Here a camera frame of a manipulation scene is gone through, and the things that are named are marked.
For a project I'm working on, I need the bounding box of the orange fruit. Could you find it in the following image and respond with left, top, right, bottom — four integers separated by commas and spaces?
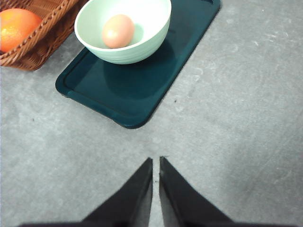
0, 9, 42, 53

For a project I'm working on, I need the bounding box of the dark teal rectangular tray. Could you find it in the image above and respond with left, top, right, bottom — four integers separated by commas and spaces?
56, 0, 221, 129

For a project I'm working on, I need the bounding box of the pale green ceramic bowl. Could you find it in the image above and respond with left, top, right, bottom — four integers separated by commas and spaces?
75, 0, 172, 64

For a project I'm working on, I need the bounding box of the brown wicker basket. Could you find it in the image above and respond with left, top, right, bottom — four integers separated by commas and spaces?
0, 0, 87, 71

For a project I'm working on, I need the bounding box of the brown egg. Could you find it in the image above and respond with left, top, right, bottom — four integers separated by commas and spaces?
102, 14, 135, 49

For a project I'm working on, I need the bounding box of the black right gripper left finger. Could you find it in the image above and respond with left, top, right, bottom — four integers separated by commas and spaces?
81, 157, 153, 227

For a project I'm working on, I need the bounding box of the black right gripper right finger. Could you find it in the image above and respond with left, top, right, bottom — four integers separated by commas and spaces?
159, 156, 237, 227

